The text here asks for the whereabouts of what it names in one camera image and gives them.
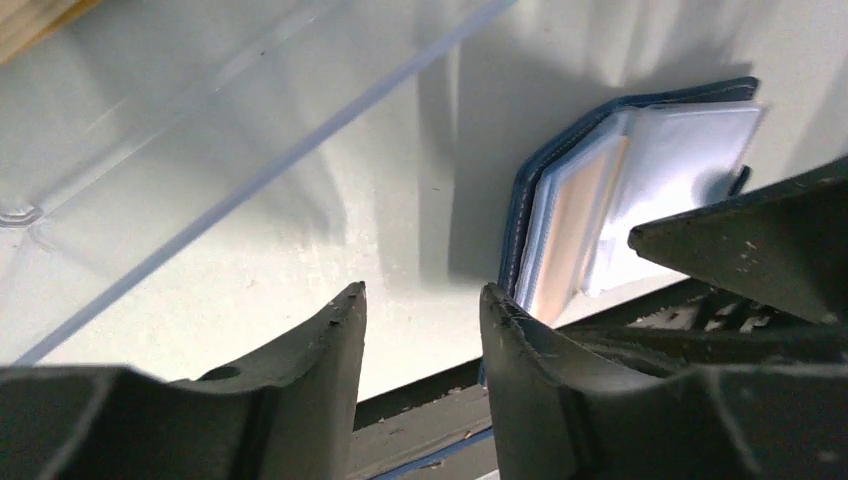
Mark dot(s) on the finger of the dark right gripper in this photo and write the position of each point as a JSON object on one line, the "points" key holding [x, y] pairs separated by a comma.
{"points": [[783, 245]]}

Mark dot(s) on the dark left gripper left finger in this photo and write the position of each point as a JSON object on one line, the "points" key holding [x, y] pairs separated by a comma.
{"points": [[283, 411]]}

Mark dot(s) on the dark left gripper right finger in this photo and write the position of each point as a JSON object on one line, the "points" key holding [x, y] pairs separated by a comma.
{"points": [[636, 403]]}

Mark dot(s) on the blue leather card holder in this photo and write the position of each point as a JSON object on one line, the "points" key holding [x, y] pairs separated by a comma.
{"points": [[685, 149]]}

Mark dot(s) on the clear plastic tray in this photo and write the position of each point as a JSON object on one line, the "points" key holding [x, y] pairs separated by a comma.
{"points": [[135, 128]]}

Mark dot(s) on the gold card with black stripe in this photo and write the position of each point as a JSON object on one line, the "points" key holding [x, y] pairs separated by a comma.
{"points": [[27, 22]]}

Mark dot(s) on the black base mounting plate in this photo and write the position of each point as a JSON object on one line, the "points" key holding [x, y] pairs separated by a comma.
{"points": [[436, 417]]}

